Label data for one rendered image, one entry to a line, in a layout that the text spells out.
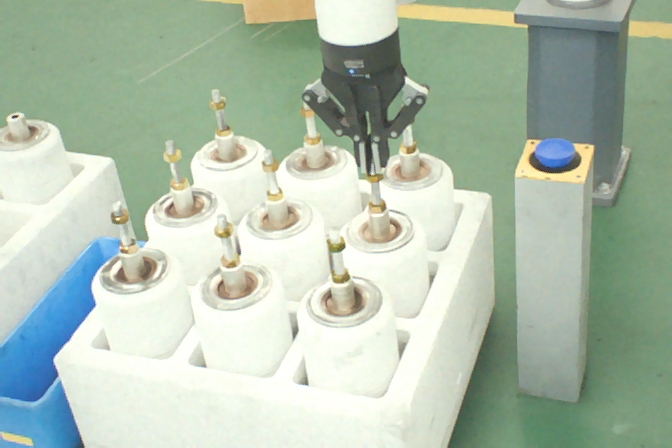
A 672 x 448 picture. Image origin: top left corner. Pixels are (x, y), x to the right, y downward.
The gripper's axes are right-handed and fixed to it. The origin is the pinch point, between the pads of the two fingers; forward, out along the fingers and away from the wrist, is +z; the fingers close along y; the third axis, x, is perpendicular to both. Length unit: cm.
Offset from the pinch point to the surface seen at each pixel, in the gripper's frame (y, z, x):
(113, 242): -40.5, 23.4, 11.2
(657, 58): 30, 35, 90
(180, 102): -56, 35, 69
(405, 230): 2.8, 9.6, 0.0
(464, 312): 8.0, 23.3, 3.1
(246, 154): -19.8, 9.6, 13.3
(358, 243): -1.8, 9.6, -2.8
